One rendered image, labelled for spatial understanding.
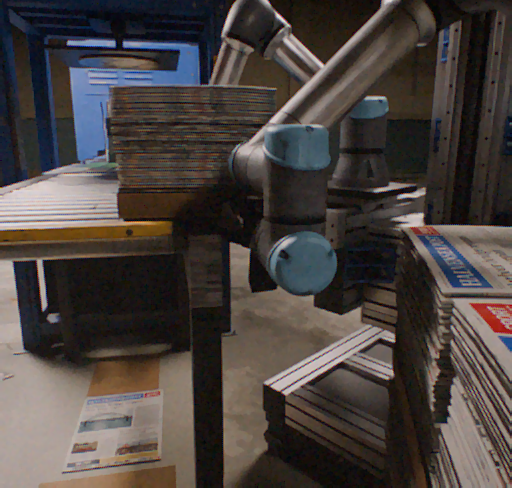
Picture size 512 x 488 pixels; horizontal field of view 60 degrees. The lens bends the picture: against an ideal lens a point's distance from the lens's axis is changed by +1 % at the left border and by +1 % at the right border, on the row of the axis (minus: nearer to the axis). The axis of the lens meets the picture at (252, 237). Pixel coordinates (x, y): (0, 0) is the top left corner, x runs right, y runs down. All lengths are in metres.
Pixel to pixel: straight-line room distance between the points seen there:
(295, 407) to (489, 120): 0.89
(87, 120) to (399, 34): 3.84
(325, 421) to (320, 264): 0.83
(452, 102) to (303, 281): 0.79
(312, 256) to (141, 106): 0.43
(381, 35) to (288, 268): 0.37
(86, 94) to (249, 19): 3.22
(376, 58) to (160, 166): 0.38
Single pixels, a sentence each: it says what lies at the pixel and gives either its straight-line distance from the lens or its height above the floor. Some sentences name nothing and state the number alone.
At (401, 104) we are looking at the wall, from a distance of 10.81.
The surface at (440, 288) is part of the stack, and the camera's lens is 0.40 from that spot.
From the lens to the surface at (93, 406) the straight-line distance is 1.79.
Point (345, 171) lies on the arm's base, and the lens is 1.19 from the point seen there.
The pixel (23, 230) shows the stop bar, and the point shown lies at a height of 0.82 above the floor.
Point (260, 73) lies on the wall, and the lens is 9.76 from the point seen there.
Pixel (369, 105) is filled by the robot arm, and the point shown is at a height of 1.02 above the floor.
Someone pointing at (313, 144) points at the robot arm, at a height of 0.94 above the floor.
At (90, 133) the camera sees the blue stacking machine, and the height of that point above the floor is 0.97.
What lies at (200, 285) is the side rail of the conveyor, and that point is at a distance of 0.70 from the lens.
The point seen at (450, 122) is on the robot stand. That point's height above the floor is 0.98.
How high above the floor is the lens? 0.95
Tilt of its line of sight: 13 degrees down
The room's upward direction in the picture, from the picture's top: straight up
